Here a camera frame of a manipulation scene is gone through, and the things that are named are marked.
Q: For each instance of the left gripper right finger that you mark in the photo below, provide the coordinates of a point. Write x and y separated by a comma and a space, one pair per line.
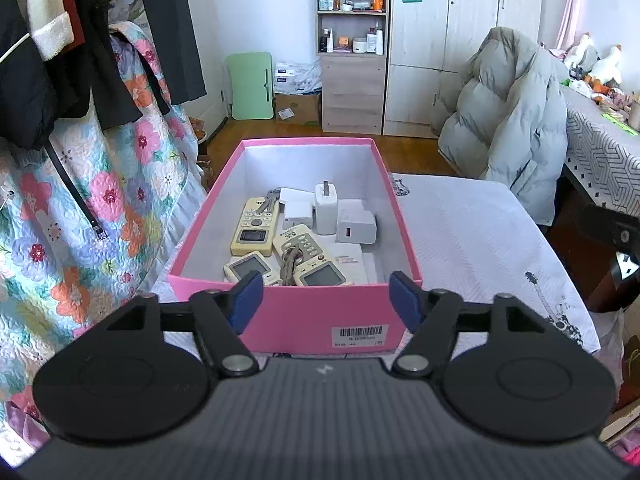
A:
435, 318

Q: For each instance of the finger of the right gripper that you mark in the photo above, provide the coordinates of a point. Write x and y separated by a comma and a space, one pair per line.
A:
619, 288

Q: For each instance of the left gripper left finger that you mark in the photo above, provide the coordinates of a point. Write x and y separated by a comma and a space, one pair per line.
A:
216, 318

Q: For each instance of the small cream remote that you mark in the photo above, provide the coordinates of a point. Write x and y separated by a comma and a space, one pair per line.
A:
239, 267

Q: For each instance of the yellowed TCL remote control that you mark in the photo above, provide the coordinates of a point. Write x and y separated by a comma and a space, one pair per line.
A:
254, 232

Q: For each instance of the cream remote with display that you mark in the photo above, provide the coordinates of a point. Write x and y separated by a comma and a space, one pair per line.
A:
304, 262

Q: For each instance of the white power adapter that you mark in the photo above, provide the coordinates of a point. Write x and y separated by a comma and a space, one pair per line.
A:
355, 224

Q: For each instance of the small white charger cube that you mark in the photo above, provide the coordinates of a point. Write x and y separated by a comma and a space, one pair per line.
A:
298, 213

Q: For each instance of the silver key bunch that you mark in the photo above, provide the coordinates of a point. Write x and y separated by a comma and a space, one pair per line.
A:
270, 203

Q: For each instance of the white rounded charger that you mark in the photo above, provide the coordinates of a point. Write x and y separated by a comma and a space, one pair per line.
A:
326, 208

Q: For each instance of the grey patterned side table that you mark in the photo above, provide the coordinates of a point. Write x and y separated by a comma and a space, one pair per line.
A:
601, 156

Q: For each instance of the white patterned tablecloth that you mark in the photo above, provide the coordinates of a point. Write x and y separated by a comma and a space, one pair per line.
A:
475, 238

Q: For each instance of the grey puffer jacket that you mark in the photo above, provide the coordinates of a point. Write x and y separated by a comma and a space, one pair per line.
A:
507, 120

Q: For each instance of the floral quilt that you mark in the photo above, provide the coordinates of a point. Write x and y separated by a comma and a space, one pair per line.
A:
143, 184

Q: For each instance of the plush toys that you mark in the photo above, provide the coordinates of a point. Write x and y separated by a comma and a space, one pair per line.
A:
583, 59

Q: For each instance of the cardboard box on floor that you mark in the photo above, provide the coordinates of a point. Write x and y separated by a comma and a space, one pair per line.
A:
302, 110

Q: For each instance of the green folding table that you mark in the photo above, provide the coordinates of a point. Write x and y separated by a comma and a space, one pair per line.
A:
251, 85

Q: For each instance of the black belt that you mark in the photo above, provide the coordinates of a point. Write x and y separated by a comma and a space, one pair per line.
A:
98, 230

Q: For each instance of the white plastic package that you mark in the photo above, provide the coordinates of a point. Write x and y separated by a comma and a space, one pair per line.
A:
297, 79

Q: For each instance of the light wood wardrobe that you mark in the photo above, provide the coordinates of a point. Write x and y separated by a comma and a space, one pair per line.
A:
430, 41

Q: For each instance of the black hanging garment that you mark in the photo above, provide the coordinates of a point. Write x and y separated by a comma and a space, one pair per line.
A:
57, 61

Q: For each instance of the wooden shelf cabinet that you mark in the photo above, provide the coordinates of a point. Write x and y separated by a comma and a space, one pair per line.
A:
352, 47

